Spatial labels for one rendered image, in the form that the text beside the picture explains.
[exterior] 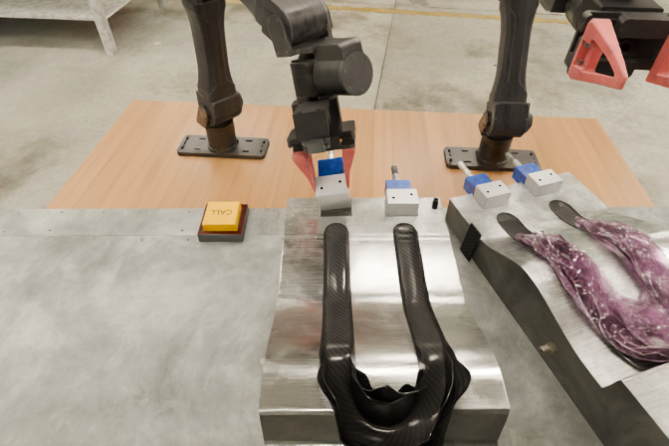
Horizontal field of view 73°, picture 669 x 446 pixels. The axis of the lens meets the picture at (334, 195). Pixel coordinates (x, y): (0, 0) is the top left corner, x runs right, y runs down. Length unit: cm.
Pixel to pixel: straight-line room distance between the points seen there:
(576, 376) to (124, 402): 59
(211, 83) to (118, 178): 30
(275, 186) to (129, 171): 32
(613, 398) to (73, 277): 80
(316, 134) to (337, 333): 25
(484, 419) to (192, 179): 71
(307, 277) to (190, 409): 23
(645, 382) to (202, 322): 58
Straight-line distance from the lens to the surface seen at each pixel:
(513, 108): 94
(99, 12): 362
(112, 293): 83
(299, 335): 57
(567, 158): 113
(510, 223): 84
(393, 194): 74
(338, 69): 59
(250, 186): 94
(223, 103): 94
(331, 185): 71
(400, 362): 54
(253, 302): 75
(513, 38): 95
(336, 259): 68
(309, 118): 58
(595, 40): 56
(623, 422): 67
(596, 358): 69
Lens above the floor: 140
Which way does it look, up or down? 42 degrees down
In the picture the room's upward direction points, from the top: straight up
